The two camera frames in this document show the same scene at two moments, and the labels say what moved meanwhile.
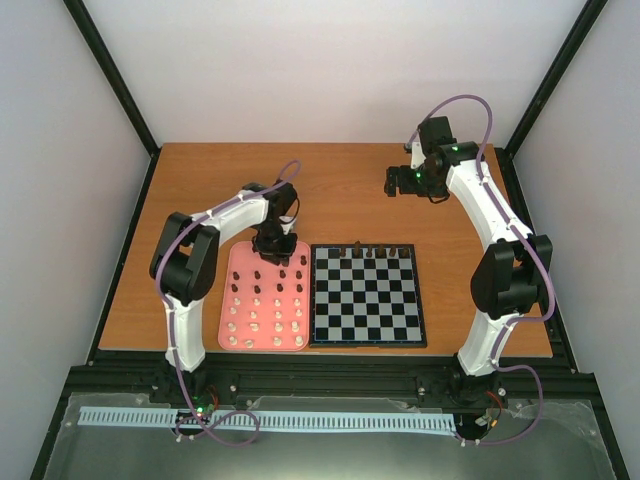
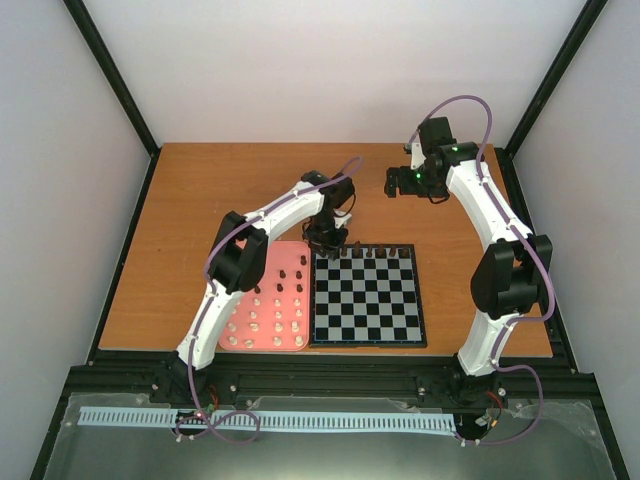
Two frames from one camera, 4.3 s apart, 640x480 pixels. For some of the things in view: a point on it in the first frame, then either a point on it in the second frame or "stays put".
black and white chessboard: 365,296 stays put
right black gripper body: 418,184 stays put
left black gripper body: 270,242 -> 322,235
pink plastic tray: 264,306 stays put
